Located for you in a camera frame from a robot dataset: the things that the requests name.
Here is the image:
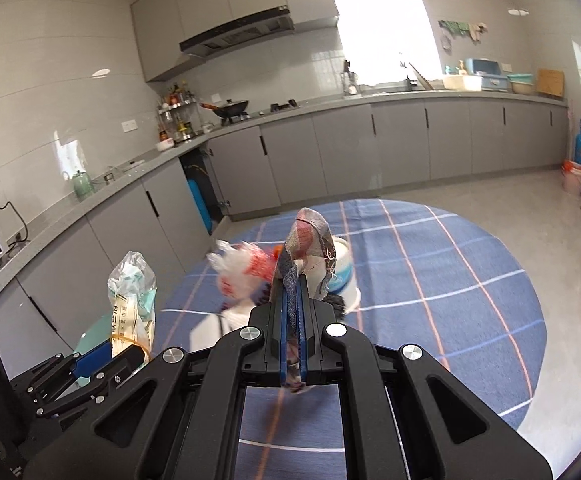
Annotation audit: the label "crumpled white paper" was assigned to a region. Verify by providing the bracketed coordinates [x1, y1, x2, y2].
[191, 306, 252, 352]

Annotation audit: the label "blue dish box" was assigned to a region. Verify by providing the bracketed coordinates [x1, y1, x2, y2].
[470, 58, 508, 92]

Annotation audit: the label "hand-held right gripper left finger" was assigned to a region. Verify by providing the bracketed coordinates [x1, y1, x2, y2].
[23, 279, 297, 480]

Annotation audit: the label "grey upper cabinets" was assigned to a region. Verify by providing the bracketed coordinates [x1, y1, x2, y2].
[130, 0, 341, 83]

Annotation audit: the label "black wok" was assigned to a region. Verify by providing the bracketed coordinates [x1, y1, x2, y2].
[200, 100, 250, 121]

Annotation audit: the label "green kettle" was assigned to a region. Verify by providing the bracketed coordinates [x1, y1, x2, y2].
[73, 170, 95, 200]

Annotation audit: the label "green basin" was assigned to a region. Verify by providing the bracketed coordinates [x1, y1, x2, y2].
[507, 74, 534, 95]

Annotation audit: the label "plaid cloth rag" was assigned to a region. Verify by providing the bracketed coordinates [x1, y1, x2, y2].
[270, 206, 338, 396]

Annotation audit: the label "blue cylinder inside cabinet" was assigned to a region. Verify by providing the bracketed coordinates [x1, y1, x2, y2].
[188, 177, 216, 234]

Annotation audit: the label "black range hood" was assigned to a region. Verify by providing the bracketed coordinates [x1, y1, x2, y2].
[179, 6, 295, 58]

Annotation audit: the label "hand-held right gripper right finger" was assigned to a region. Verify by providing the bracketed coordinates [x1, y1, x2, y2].
[297, 279, 554, 480]

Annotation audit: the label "white bucket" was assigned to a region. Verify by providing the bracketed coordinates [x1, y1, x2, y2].
[563, 160, 581, 196]

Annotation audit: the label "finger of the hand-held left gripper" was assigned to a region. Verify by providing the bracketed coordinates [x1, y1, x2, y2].
[13, 342, 116, 401]
[38, 345, 146, 421]

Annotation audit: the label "metal faucet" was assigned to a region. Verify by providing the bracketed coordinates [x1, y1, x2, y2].
[399, 52, 419, 92]

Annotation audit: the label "blue plaid tablecloth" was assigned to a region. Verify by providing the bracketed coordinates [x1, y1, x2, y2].
[158, 199, 546, 480]

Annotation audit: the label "hanging cloths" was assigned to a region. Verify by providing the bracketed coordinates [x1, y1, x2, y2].
[439, 20, 489, 44]

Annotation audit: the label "gas stove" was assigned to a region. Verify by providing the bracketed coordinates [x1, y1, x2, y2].
[220, 101, 302, 126]

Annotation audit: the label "white cup with blue band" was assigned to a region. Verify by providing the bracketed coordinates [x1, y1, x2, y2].
[303, 237, 362, 313]

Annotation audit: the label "white basin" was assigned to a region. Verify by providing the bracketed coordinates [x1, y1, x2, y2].
[443, 75, 483, 92]

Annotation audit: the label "bright window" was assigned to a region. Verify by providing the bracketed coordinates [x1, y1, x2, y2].
[331, 0, 443, 88]

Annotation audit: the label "knife holder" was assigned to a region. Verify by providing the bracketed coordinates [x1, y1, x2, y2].
[341, 60, 360, 96]

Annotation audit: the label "black power cable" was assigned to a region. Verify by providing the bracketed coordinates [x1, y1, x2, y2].
[0, 201, 30, 251]

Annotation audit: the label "clear printed plastic bag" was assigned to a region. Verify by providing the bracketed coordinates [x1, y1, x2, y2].
[108, 251, 157, 361]

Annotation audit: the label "red orange blue wrapper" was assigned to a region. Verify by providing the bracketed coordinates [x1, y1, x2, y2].
[208, 241, 282, 311]

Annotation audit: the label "grey lower kitchen cabinets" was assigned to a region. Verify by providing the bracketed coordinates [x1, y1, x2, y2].
[0, 91, 569, 361]

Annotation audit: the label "metal spice rack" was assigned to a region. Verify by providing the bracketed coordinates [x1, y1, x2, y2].
[156, 81, 206, 143]

